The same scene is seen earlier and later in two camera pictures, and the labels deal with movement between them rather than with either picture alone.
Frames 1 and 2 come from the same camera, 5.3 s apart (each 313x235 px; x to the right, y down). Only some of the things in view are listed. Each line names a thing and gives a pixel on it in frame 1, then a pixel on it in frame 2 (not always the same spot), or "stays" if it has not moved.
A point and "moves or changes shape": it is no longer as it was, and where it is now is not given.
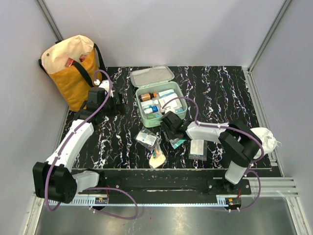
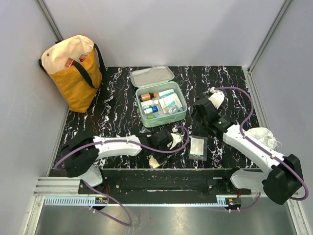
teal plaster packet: x=176 y=142 moves or changes shape
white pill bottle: x=146 y=103 stays
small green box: x=150 y=116 stays
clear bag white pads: x=198 y=150 stays
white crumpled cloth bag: x=267 y=139 stays
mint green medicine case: x=156 y=94 stays
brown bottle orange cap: x=147 y=96 stays
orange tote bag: x=74 y=62 stays
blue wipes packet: x=171 y=105 → x=166 y=93
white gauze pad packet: x=175 y=103 stays
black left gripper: x=121 y=108 → x=167 y=148
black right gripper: x=166 y=129 → x=219 y=110
